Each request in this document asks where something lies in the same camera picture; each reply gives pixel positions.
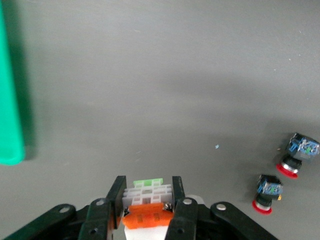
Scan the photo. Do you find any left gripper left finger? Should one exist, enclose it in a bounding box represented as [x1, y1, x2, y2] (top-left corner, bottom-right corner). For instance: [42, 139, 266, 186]
[0, 175, 128, 240]

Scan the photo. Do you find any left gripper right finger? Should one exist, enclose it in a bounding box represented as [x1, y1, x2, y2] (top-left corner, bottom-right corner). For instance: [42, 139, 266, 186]
[164, 175, 279, 240]

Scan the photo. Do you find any green plastic tray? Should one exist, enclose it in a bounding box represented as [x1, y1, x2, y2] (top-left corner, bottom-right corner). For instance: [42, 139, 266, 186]
[0, 0, 26, 166]

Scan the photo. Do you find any white orange green push button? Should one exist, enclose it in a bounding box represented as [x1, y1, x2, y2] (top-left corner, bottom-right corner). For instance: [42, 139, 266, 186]
[122, 177, 176, 240]

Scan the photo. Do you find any red push button black body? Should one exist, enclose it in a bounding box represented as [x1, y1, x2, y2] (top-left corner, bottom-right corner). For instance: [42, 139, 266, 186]
[251, 174, 284, 216]
[276, 132, 320, 180]

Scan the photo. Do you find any dark grey table mat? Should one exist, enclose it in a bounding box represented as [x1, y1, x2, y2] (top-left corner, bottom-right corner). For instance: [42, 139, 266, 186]
[0, 0, 320, 240]

